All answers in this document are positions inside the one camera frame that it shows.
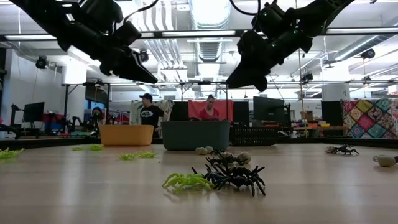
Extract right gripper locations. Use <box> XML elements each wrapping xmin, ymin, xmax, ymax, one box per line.
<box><xmin>226</xmin><ymin>30</ymin><xmax>313</xmax><ymax>93</ymax></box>

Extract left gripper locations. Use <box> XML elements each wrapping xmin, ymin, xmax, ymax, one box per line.
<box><xmin>90</xmin><ymin>34</ymin><xmax>159</xmax><ymax>84</ymax></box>

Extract black monitor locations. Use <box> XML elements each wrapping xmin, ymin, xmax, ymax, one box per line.
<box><xmin>22</xmin><ymin>101</ymin><xmax>46</xmax><ymax>123</ymax></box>
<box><xmin>252</xmin><ymin>96</ymin><xmax>286</xmax><ymax>123</ymax></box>
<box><xmin>320</xmin><ymin>100</ymin><xmax>344</xmax><ymax>127</ymax></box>

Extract black flat panel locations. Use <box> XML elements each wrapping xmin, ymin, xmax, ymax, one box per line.
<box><xmin>233</xmin><ymin>101</ymin><xmax>250</xmax><ymax>128</ymax></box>
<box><xmin>169</xmin><ymin>101</ymin><xmax>190</xmax><ymax>122</ymax></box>

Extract person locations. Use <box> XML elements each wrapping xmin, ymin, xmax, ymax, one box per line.
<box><xmin>90</xmin><ymin>106</ymin><xmax>106</xmax><ymax>135</ymax></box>
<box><xmin>198</xmin><ymin>94</ymin><xmax>223</xmax><ymax>122</ymax></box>
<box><xmin>136</xmin><ymin>92</ymin><xmax>165</xmax><ymax>138</ymax></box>

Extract black slotted plastic basket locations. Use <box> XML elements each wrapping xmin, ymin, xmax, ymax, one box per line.
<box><xmin>229</xmin><ymin>126</ymin><xmax>279</xmax><ymax>147</ymax></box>

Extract red cloth backdrop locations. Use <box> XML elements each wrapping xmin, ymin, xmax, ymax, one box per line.
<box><xmin>187</xmin><ymin>99</ymin><xmax>234</xmax><ymax>123</ymax></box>

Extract orange plastic bin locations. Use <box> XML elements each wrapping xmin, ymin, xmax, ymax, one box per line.
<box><xmin>99</xmin><ymin>124</ymin><xmax>155</xmax><ymax>147</ymax></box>

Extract cluttered wooden desk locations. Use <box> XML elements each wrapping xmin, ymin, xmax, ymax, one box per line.
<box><xmin>294</xmin><ymin>123</ymin><xmax>345</xmax><ymax>138</ymax></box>

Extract teal plastic bin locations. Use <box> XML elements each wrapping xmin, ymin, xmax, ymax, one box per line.
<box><xmin>160</xmin><ymin>120</ymin><xmax>231</xmax><ymax>152</ymax></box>

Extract white round column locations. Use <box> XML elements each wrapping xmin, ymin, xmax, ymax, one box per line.
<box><xmin>322</xmin><ymin>83</ymin><xmax>351</xmax><ymax>102</ymax></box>

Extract red blue cart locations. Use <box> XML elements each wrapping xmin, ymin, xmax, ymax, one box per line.
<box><xmin>43</xmin><ymin>111</ymin><xmax>68</xmax><ymax>134</ymax></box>

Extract colourful patchwork quilt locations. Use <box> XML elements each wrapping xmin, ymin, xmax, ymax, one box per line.
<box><xmin>341</xmin><ymin>98</ymin><xmax>395</xmax><ymax>139</ymax></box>

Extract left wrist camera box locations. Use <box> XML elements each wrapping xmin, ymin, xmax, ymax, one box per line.
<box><xmin>113</xmin><ymin>21</ymin><xmax>143</xmax><ymax>47</ymax></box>

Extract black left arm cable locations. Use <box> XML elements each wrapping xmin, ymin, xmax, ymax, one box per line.
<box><xmin>123</xmin><ymin>0</ymin><xmax>160</xmax><ymax>24</ymax></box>

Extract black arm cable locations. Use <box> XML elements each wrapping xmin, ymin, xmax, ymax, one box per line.
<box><xmin>229</xmin><ymin>0</ymin><xmax>262</xmax><ymax>16</ymax></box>
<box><xmin>123</xmin><ymin>0</ymin><xmax>160</xmax><ymax>24</ymax></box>

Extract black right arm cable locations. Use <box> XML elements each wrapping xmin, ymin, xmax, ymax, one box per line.
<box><xmin>229</xmin><ymin>0</ymin><xmax>262</xmax><ymax>16</ymax></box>

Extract silver ceiling air duct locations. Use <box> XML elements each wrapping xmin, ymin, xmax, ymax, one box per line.
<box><xmin>188</xmin><ymin>0</ymin><xmax>233</xmax><ymax>63</ymax></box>

